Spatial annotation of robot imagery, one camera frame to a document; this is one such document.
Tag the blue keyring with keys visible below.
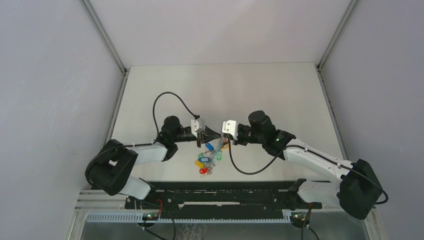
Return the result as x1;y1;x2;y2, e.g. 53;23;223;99
194;137;229;177

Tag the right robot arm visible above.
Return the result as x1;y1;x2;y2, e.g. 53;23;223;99
221;110;389;220

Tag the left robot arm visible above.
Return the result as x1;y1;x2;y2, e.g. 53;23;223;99
84;115;222;209

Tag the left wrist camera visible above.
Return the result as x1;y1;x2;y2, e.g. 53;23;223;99
190;117;206;137

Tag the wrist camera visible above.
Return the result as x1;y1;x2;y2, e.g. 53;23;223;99
221;120;239;140
190;117;206;137

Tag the left camera cable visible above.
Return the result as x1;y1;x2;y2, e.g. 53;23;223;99
152;91;201;137

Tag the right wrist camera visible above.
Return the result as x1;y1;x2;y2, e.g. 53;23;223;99
221;120;239;140

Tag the black mounting base rail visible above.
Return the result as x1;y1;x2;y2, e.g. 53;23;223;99
91;180;359;221

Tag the white slotted cable duct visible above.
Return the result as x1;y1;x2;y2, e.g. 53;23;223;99
85;212;291;224

